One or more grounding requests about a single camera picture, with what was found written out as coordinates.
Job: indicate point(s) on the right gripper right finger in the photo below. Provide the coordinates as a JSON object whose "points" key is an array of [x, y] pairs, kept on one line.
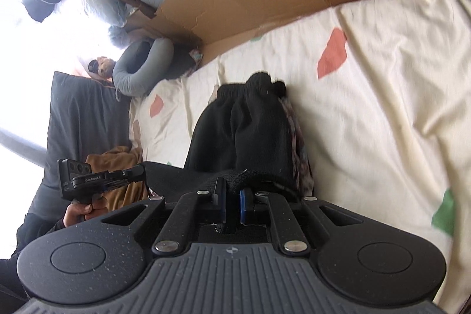
{"points": [[273, 211]]}

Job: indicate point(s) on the grey neck pillow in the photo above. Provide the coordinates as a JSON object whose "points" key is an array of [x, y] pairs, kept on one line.
{"points": [[142, 65]]}

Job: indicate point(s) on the white pillow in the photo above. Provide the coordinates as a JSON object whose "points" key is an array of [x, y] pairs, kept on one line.
{"points": [[114, 14]]}

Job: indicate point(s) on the person's left hand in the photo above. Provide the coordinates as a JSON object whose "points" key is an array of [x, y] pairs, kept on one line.
{"points": [[77, 212]]}

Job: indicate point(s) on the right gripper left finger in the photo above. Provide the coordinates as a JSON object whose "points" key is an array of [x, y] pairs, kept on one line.
{"points": [[202, 207]]}

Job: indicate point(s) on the cream bear print bedsheet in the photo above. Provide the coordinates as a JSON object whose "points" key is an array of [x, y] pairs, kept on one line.
{"points": [[381, 90]]}

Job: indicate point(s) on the black cloth under neck pillow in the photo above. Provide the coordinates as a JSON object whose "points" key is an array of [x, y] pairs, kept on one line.
{"points": [[186, 59]]}

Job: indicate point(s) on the dark grey pillow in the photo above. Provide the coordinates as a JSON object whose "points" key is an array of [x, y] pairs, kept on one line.
{"points": [[85, 117]]}

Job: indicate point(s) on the black bear patchwork shorts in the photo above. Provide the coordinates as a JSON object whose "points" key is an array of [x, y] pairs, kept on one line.
{"points": [[250, 136]]}

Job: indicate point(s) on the teddy bear plush toy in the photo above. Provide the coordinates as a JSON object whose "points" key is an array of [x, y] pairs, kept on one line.
{"points": [[101, 68]]}

